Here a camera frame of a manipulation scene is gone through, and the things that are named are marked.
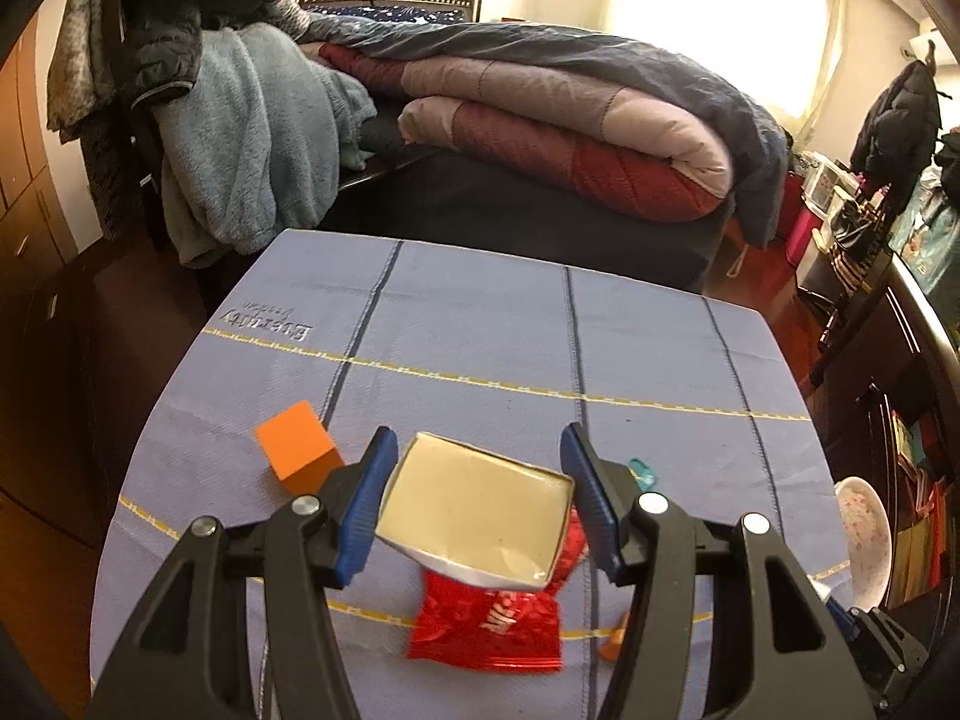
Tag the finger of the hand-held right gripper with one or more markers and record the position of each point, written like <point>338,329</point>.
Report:
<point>889,652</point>

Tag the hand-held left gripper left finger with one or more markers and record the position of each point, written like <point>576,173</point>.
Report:
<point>367,502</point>

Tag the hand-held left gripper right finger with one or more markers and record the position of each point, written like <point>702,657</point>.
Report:
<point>594,502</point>

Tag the cream paper box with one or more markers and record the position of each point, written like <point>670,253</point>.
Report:
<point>480,510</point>

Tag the white floral bowl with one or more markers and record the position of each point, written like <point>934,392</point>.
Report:
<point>862,540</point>

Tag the teal tissue packet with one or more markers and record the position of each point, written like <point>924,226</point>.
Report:
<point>642,469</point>

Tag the orange block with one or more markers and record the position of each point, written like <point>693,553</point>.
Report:
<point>296,446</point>

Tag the small orange wrapper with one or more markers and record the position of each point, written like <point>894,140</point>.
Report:
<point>615,641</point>

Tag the row of books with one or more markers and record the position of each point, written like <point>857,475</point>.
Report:
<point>919,510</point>

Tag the red snack packet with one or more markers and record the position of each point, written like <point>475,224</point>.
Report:
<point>487,626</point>

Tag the blue striped tablecloth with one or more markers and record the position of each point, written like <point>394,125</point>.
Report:
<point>487,330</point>

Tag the dark wooden bed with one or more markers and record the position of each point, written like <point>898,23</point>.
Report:
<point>525,240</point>

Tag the dark wooden dresser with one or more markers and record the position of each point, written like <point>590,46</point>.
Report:
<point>907,360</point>

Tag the pink storage bin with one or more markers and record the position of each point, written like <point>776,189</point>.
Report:
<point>799,234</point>

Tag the striped dark handbag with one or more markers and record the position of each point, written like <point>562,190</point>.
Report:
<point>856,236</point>

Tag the light blue fleece robe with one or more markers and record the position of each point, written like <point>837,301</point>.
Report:
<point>247,135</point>

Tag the white plastic container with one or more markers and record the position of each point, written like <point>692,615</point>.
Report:
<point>825,184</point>

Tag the black chair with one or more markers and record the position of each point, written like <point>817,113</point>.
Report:
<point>142,157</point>

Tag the teal printed bag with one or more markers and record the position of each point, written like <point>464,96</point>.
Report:
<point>930,240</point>

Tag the brown wooden wardrobe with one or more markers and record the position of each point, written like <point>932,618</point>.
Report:
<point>30,240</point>

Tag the folded red and pink quilt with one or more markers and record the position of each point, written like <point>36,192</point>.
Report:
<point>600,60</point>

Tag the dark hanging coat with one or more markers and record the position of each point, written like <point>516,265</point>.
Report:
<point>904,127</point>

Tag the blue star print pillow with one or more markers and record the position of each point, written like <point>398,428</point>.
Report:
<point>397,13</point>

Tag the dark puffer jacket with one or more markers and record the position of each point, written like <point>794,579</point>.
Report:
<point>165,37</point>

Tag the sheer white curtain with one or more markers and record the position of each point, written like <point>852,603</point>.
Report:
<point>712,7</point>

